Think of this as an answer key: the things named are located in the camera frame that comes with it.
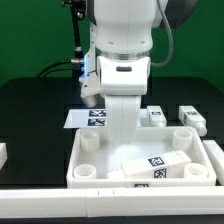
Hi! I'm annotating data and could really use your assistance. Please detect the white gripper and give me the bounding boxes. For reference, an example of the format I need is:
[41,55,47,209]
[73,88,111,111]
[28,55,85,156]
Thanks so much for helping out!
[97,56,151,144]

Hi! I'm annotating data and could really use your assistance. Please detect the white desk top tray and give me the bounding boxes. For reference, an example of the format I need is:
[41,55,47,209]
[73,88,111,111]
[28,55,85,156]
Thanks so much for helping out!
[66,126,216,188]

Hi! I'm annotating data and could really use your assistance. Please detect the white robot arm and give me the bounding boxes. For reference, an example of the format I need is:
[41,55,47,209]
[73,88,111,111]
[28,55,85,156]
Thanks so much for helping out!
[81,0,197,143]

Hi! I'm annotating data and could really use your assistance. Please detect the white marker sheet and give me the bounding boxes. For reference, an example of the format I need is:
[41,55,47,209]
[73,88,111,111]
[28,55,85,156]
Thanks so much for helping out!
[64,109,149,129]

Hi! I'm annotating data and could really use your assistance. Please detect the white left barrier block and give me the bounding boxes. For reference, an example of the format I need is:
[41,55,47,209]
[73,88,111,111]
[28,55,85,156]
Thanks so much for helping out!
[0,143,7,170]

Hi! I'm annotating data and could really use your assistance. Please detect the black cables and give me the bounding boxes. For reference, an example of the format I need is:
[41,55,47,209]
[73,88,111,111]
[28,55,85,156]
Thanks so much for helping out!
[36,59,84,78]

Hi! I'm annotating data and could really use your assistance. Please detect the white front barrier rail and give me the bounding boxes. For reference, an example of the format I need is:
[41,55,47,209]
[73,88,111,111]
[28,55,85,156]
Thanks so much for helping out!
[0,186,224,219]

